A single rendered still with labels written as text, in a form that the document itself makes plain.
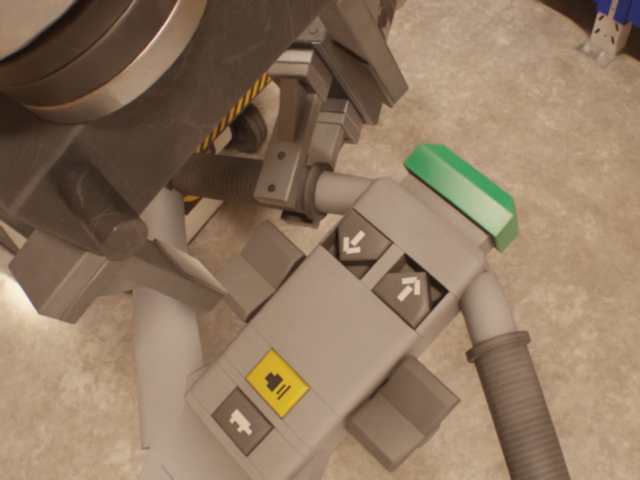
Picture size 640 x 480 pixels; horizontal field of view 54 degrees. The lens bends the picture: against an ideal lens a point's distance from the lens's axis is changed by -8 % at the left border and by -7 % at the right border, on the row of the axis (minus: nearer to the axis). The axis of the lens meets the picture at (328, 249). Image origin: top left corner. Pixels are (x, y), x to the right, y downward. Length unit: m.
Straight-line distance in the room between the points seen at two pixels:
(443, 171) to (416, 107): 1.41
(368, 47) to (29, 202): 0.16
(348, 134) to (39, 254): 0.32
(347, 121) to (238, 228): 1.12
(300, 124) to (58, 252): 0.25
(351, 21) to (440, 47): 1.76
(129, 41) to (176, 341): 0.33
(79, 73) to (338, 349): 0.28
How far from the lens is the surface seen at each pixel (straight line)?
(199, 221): 1.57
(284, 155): 0.46
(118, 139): 0.22
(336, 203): 0.46
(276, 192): 0.45
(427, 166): 0.44
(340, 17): 0.28
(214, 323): 1.51
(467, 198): 0.43
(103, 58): 0.18
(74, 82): 0.19
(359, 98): 0.52
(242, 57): 0.23
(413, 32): 2.08
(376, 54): 0.30
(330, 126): 0.52
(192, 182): 0.51
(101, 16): 0.17
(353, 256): 0.42
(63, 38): 0.17
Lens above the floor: 1.32
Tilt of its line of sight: 58 degrees down
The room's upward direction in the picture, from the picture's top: 6 degrees counter-clockwise
